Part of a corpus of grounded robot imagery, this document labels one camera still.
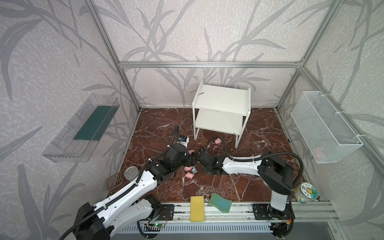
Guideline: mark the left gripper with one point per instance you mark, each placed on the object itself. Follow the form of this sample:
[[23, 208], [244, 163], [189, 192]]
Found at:
[[188, 159]]

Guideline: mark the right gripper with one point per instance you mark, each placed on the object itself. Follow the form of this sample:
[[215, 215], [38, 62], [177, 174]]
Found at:
[[199, 157]]

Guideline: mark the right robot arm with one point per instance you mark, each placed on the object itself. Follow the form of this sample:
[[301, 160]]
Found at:
[[274, 171]]

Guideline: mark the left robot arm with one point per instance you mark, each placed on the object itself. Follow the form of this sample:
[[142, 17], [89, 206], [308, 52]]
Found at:
[[131, 203]]

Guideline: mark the white two-tier metal shelf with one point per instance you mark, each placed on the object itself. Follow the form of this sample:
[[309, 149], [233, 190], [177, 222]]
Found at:
[[221, 109]]

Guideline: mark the pink pig toy lower cluster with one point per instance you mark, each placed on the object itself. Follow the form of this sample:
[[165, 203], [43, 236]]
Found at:
[[189, 175]]

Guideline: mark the yellow sponge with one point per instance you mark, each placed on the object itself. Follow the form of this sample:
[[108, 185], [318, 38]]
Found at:
[[197, 211]]

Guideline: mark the green sponge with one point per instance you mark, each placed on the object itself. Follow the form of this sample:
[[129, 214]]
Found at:
[[222, 204]]

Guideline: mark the silver metal can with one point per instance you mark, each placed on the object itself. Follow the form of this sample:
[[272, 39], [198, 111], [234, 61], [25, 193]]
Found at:
[[131, 173]]

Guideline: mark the green tape roll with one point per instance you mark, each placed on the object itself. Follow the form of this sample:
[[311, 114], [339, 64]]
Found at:
[[305, 193]]

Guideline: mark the pink item in basket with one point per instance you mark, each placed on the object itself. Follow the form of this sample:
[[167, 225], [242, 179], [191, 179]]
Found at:
[[319, 154]]

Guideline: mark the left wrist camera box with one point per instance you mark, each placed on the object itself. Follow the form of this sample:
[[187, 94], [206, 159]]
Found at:
[[183, 139]]

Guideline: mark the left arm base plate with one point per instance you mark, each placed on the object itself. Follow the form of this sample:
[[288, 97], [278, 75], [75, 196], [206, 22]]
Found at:
[[162, 213]]

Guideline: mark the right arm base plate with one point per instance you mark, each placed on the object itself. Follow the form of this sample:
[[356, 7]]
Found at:
[[265, 212]]

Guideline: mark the clear plastic wall bin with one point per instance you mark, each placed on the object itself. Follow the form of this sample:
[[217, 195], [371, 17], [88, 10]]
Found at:
[[79, 138]]

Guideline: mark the white wire mesh basket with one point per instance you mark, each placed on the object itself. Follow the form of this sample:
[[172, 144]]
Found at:
[[321, 125]]

